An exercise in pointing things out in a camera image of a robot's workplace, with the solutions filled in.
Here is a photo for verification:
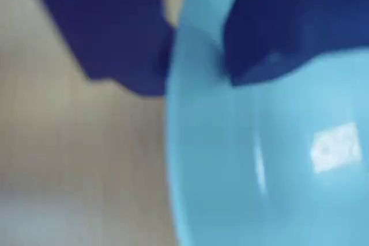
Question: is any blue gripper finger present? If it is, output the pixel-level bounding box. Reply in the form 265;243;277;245
222;0;369;87
26;0;176;97

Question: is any light blue-green plastic bowl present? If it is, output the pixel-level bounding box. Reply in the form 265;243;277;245
163;0;369;246

